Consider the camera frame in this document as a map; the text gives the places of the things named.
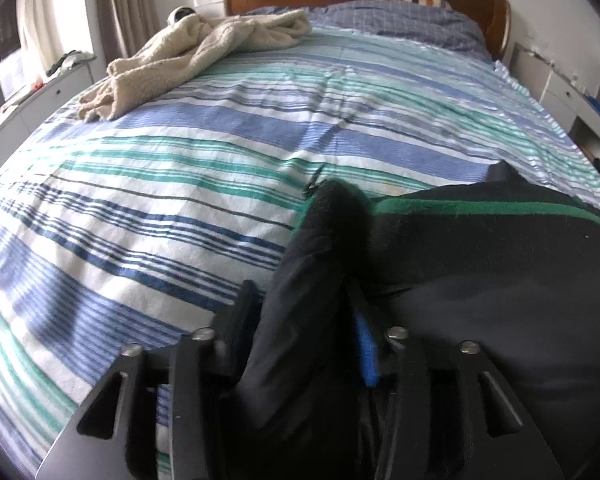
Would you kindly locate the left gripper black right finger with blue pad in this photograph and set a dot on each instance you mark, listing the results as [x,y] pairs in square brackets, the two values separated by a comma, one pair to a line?
[442,411]

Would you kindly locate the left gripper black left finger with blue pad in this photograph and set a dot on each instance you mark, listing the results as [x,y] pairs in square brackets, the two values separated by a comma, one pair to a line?
[178,399]

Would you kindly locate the black quilted puffer jacket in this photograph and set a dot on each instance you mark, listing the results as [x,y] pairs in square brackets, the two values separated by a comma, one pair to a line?
[505,263]

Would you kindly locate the blue striped bed sheet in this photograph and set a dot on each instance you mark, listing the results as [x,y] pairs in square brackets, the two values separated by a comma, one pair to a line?
[137,230]

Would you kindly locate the white desk with drawers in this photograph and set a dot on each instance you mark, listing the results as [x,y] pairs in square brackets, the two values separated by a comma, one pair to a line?
[565,103]

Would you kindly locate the white drawer cabinet left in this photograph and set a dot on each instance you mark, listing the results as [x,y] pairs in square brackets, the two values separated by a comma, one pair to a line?
[21,120]

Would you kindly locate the blue plaid folded duvet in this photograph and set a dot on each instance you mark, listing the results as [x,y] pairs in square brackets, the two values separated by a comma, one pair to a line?
[442,28]

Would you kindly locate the cream fleece garment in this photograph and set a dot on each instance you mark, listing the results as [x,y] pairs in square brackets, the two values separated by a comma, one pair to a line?
[181,52]

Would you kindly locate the beige curtain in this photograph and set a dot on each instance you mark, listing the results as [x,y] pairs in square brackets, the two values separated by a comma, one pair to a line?
[125,26]

